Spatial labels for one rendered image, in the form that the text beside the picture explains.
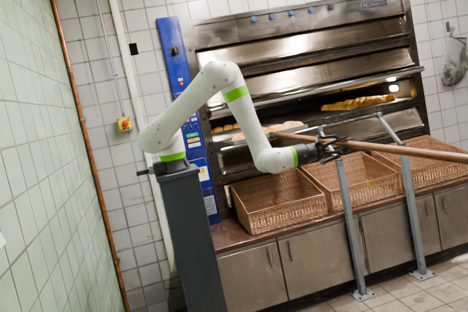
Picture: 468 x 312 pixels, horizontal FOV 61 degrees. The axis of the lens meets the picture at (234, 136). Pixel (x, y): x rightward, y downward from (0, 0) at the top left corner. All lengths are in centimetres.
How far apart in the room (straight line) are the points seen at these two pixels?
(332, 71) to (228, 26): 92
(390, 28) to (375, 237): 171
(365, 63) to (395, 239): 141
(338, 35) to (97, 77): 190
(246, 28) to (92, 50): 114
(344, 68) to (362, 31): 34
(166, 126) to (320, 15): 201
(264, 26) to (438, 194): 178
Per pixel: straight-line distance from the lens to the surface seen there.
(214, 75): 162
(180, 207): 192
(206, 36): 310
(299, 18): 333
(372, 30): 360
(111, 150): 301
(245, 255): 268
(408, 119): 372
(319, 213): 283
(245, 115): 178
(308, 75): 328
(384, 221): 304
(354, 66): 347
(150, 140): 175
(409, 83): 382
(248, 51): 314
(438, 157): 139
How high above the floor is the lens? 150
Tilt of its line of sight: 6 degrees down
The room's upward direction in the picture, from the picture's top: 12 degrees counter-clockwise
